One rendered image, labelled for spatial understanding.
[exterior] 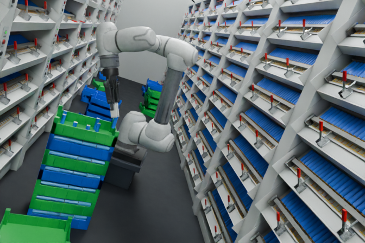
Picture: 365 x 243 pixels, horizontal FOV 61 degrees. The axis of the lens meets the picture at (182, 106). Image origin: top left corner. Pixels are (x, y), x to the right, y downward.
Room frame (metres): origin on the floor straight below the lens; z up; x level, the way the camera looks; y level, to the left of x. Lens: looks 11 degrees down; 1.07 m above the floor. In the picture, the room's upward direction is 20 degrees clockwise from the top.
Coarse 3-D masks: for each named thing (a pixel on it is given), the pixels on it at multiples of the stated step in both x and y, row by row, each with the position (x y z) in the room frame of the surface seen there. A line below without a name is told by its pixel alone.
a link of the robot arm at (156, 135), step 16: (176, 48) 1.90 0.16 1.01; (192, 48) 1.91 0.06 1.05; (176, 64) 1.91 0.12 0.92; (192, 64) 1.92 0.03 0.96; (176, 80) 1.94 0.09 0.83; (160, 96) 1.98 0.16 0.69; (160, 112) 1.96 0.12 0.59; (144, 128) 2.01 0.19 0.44; (160, 128) 1.95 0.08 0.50; (144, 144) 1.98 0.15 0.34; (160, 144) 1.94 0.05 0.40
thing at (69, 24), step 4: (68, 8) 2.37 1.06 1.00; (72, 12) 2.38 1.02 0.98; (76, 12) 2.38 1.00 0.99; (64, 16) 1.80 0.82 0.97; (76, 16) 2.38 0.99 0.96; (80, 16) 2.39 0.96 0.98; (68, 20) 2.12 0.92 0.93; (80, 20) 2.39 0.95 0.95; (60, 24) 1.83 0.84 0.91; (64, 24) 1.92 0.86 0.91; (68, 24) 2.04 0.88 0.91; (72, 24) 2.16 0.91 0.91; (76, 24) 2.29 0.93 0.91; (60, 28) 1.89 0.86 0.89; (64, 28) 1.99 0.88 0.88
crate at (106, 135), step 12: (60, 108) 1.50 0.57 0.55; (60, 120) 1.50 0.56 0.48; (72, 120) 1.54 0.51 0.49; (84, 120) 1.56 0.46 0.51; (60, 132) 1.34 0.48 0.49; (72, 132) 1.35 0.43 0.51; (84, 132) 1.37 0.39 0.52; (96, 132) 1.39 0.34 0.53; (108, 132) 1.58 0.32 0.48; (108, 144) 1.42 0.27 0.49
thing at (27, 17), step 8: (24, 0) 1.28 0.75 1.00; (32, 0) 1.68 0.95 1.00; (40, 0) 1.68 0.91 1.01; (16, 8) 1.12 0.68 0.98; (24, 8) 1.38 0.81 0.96; (32, 8) 1.47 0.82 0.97; (40, 8) 1.61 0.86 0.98; (48, 8) 1.70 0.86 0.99; (16, 16) 1.12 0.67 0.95; (24, 16) 1.28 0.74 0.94; (32, 16) 1.43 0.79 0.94; (40, 16) 1.54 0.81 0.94; (48, 16) 1.70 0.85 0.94; (56, 16) 1.71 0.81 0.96; (16, 24) 1.17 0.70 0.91; (24, 24) 1.25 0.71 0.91; (32, 24) 1.34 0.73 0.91; (40, 24) 1.46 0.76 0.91; (48, 24) 1.59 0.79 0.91
